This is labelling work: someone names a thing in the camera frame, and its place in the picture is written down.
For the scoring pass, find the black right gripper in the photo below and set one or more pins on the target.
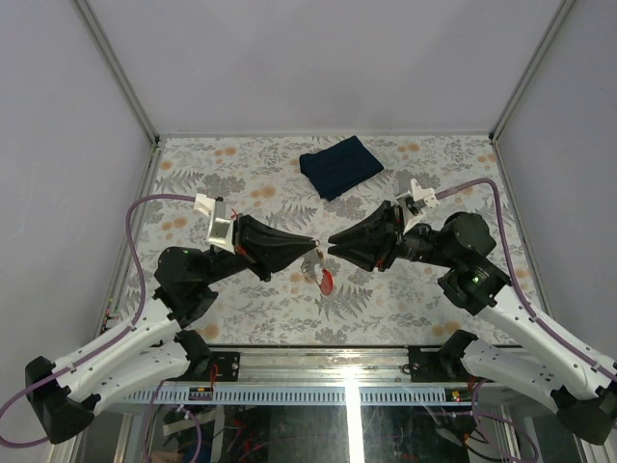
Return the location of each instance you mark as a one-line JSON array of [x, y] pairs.
[[383, 231]]

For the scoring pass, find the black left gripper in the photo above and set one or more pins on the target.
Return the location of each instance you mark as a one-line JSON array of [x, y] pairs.
[[250, 234]]

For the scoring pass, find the steel key holder red handle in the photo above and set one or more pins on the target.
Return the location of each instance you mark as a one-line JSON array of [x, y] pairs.
[[314, 270]]

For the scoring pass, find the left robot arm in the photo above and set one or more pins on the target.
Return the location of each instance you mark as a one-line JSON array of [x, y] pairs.
[[156, 343]]

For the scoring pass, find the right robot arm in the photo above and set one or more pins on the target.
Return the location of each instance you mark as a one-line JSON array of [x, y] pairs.
[[570, 378]]

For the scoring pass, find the folded dark blue cloth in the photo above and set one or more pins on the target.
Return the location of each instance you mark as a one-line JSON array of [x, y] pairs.
[[339, 168]]

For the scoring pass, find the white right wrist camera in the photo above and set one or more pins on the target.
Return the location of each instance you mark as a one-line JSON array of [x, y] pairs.
[[414, 200]]

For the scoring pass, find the aluminium table edge rail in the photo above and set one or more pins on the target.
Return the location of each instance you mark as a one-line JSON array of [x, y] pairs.
[[329, 365]]

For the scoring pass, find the perforated cable duct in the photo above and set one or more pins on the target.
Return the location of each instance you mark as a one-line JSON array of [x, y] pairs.
[[311, 395]]

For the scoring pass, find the right aluminium frame post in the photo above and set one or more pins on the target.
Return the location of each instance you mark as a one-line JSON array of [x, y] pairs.
[[542, 49]]

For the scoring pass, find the aluminium frame post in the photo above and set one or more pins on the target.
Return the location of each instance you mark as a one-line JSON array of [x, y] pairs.
[[542, 49], [106, 51]]

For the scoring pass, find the left aluminium frame post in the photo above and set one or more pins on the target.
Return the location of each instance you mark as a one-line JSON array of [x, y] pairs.
[[106, 51]]

